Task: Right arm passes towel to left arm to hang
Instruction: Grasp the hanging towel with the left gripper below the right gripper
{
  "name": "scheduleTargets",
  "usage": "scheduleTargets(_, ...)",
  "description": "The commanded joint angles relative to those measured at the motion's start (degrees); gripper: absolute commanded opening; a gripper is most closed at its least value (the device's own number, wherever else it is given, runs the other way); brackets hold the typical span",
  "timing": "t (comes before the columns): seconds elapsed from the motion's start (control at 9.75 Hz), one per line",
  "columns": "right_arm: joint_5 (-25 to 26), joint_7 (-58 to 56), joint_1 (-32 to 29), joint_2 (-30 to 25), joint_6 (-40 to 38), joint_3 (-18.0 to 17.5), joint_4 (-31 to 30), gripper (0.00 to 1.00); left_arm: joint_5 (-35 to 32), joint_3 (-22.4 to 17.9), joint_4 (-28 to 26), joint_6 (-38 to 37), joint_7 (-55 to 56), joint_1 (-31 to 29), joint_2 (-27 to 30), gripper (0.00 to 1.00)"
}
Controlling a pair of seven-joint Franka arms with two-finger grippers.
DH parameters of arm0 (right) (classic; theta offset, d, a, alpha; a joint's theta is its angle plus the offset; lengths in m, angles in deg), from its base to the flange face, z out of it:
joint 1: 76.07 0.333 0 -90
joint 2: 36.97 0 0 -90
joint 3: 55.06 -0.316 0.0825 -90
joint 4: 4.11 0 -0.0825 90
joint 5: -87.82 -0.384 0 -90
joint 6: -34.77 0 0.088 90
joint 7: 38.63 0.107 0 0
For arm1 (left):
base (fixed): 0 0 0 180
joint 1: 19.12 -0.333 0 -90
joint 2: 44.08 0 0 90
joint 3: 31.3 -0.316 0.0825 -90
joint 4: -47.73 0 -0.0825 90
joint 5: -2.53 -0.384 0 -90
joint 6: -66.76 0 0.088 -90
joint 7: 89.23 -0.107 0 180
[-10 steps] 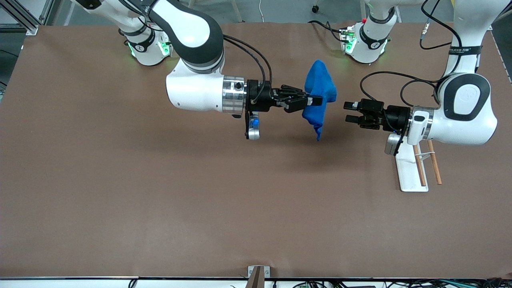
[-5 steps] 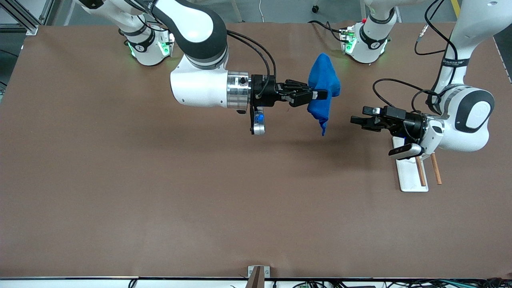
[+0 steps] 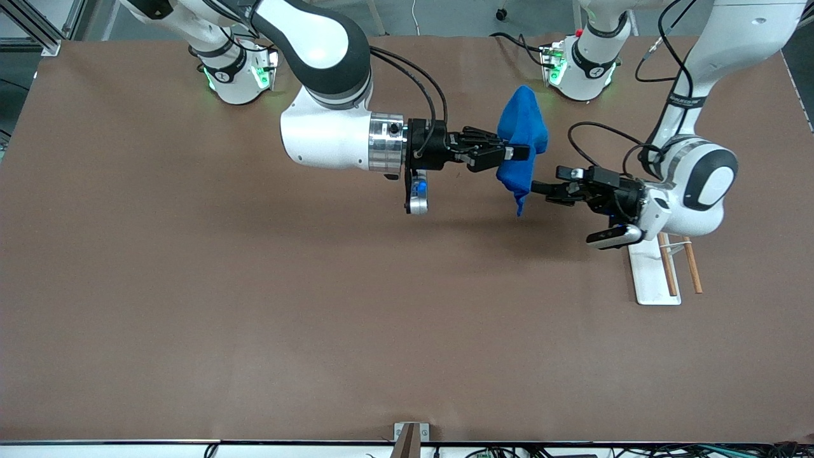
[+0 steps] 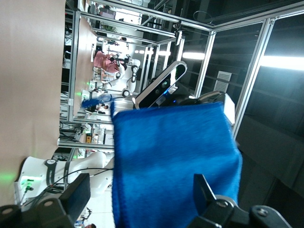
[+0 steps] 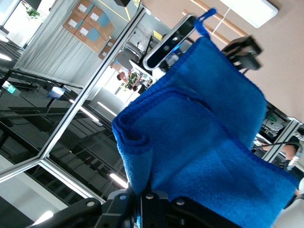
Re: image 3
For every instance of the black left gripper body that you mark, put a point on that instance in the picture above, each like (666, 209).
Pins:
(622, 192)

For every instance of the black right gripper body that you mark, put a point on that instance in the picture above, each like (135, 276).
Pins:
(427, 145)

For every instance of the blue microfiber towel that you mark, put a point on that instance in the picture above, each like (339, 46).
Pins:
(524, 124)

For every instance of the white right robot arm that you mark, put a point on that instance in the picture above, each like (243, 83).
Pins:
(324, 137)

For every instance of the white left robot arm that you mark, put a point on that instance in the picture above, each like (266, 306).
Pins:
(731, 38)

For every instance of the white towel rack wooden bars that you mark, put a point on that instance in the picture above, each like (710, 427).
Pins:
(652, 273)

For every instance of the metal bracket with brown post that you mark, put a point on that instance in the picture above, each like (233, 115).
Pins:
(410, 440)

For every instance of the aluminium frame profile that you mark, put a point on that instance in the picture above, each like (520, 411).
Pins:
(38, 35)

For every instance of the white table edge rail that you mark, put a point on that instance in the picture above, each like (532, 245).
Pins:
(127, 450)

